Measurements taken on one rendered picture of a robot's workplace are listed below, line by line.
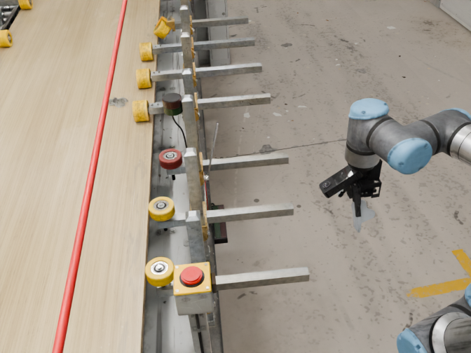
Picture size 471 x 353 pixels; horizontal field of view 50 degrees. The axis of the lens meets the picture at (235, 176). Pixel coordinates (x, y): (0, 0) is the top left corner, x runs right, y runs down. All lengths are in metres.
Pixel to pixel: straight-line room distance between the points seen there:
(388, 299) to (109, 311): 1.49
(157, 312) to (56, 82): 1.16
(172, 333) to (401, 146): 0.89
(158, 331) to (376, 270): 1.30
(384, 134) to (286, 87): 2.74
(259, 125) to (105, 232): 2.10
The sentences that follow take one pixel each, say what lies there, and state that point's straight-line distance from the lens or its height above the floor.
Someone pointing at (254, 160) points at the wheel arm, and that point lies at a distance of 1.80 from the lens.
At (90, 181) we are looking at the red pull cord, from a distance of 0.54.
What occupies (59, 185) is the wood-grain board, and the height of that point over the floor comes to 0.90.
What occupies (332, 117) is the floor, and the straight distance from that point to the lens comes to 3.59.
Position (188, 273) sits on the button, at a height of 1.23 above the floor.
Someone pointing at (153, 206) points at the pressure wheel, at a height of 0.91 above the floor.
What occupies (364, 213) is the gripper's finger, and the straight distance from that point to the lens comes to 1.43.
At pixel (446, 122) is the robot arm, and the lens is 1.28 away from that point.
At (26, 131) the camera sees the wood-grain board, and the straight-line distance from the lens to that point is 2.09.
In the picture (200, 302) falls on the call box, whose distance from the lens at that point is 0.98.
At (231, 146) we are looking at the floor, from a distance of 3.31.
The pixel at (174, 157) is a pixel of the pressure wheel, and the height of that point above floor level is 0.91.
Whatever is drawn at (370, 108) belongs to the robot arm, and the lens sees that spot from 1.26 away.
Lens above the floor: 1.98
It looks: 40 degrees down
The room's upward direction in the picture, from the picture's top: 3 degrees counter-clockwise
